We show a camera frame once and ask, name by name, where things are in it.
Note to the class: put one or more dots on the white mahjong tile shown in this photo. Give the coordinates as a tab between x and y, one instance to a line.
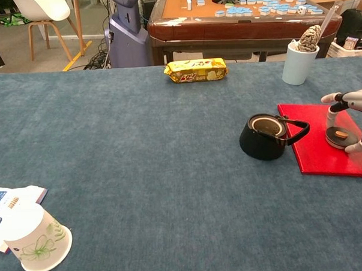
302	10

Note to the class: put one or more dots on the green bag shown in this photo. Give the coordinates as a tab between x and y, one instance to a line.
13	19

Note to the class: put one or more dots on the yellow biscuit packet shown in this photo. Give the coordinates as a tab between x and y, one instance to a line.
196	71

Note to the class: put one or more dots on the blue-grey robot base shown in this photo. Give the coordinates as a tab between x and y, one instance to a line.
126	45

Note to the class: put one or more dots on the white basket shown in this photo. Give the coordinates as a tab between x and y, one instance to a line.
336	51

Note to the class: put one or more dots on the blue felt tablecloth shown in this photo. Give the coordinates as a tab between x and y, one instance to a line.
139	143

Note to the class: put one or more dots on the black teapot lid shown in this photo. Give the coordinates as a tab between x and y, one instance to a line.
351	139

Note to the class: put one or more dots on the light blue cup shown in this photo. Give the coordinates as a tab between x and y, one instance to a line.
296	70

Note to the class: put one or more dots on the standing mahjong tile row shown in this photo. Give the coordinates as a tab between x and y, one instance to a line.
189	0

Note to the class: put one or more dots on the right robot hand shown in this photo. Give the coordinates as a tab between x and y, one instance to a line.
356	99

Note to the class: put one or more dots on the white flower paper cup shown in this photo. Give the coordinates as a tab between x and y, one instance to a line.
32	238

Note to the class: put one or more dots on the white wet wipes pack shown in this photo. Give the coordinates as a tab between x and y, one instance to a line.
9	197

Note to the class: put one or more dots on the small colourful box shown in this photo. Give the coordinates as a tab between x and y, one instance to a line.
351	42

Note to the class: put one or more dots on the brown mahjong table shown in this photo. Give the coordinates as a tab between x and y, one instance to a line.
224	31

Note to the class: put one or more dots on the white chair wooden legs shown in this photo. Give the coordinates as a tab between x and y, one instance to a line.
40	9

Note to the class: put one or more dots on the grey braided cup filling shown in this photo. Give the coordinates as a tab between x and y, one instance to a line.
310	38

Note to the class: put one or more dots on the black bag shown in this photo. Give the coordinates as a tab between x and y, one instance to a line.
356	23

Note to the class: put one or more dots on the red felt mat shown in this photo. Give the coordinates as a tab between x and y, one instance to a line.
314	159

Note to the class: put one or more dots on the black teapot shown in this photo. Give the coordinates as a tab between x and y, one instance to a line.
259	147

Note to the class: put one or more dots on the clear plastic stick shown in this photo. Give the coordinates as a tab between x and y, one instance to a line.
329	16

